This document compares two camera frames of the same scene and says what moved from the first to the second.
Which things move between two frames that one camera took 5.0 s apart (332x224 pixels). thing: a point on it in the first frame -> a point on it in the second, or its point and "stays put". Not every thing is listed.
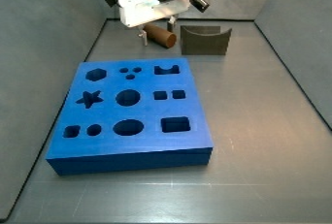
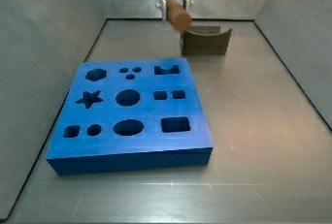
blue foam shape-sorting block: (130, 119) stays put
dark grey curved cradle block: (204, 40) stays put
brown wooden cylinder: (160, 36) -> (178, 14)
